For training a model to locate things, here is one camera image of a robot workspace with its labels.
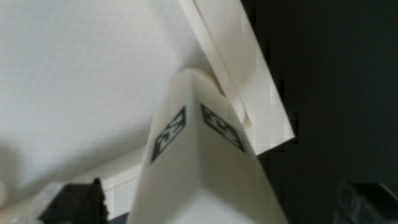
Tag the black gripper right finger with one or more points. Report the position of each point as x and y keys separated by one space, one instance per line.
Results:
x=367 y=204

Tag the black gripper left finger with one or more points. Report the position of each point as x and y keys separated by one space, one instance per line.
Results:
x=77 y=206

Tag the white leg with tag middle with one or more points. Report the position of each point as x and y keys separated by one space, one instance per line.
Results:
x=203 y=185

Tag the white desk top tray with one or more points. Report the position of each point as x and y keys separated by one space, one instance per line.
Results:
x=91 y=52

